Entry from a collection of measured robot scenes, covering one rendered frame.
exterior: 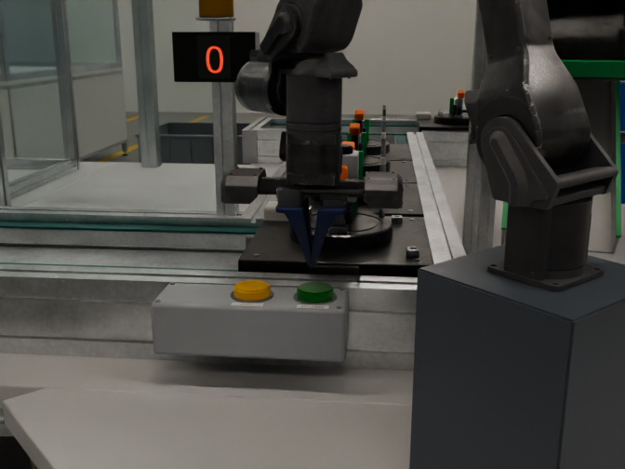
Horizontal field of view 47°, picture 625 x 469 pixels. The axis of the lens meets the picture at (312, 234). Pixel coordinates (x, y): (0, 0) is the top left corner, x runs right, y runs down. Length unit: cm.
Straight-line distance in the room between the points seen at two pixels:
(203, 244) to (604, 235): 57
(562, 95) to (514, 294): 15
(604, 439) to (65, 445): 48
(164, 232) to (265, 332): 40
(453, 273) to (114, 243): 71
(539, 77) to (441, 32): 1091
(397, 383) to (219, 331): 21
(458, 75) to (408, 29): 104
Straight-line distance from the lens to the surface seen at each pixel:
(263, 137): 218
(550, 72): 57
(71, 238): 119
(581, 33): 101
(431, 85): 1148
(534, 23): 57
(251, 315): 77
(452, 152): 216
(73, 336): 94
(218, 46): 107
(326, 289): 78
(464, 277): 56
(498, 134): 54
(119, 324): 90
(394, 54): 1145
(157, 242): 114
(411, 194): 126
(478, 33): 116
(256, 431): 74
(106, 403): 82
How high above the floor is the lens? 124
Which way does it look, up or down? 16 degrees down
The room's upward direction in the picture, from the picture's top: straight up
